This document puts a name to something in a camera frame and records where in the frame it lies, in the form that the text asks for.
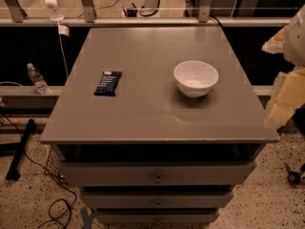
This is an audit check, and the drawer with knob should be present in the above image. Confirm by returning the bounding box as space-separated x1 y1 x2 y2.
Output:
81 191 233 209
60 161 256 186
95 210 219 224

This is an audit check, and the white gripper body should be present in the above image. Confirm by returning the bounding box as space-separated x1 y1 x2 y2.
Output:
283 7 305 66

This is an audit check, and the white cable with tag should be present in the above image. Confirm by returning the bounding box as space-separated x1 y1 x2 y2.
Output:
56 20 71 80

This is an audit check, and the black power strip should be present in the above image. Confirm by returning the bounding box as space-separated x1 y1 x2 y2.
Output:
122 8 137 17

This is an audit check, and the black caster wheel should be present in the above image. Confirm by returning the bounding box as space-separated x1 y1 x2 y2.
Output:
284 163 305 185

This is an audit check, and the bottom drawer with knob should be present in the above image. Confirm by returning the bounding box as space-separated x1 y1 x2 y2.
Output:
95 210 219 224

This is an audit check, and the white bowl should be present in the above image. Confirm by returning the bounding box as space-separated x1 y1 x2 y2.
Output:
173 60 219 98

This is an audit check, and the top drawer with knob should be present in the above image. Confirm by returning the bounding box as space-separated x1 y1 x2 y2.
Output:
60 161 256 186

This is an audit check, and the clear plastic water bottle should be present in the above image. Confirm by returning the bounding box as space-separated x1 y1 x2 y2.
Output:
27 63 50 94

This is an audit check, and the black cable on floor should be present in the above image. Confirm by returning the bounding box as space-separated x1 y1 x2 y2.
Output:
0 110 78 229

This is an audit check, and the grey drawer cabinet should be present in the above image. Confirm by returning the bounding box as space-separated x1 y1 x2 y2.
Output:
41 27 277 215

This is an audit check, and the dark blue rxbar wrapper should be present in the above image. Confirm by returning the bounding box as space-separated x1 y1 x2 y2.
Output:
93 71 122 96

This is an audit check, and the black bar on floor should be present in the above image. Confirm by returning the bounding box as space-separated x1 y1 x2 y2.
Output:
6 119 36 180

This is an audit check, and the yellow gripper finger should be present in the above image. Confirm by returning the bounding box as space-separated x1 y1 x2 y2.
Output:
264 66 305 130
261 26 288 54

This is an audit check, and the white webcam on stand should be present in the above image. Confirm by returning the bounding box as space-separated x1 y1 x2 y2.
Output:
44 0 65 22

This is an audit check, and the middle drawer with knob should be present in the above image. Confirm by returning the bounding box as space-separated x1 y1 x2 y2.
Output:
81 191 233 209

